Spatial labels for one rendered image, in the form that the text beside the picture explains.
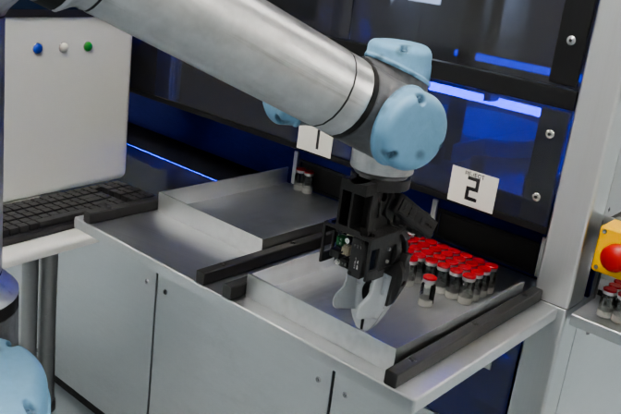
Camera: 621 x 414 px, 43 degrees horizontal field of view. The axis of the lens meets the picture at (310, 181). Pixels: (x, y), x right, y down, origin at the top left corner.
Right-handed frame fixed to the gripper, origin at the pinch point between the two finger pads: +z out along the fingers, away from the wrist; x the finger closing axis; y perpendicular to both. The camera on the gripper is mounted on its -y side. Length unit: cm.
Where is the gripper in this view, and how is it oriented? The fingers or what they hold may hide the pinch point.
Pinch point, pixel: (367, 321)
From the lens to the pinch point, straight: 100.9
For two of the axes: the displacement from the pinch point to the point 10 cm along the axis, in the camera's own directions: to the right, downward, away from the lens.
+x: 7.5, 2.8, -6.0
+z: -1.2, 9.5, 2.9
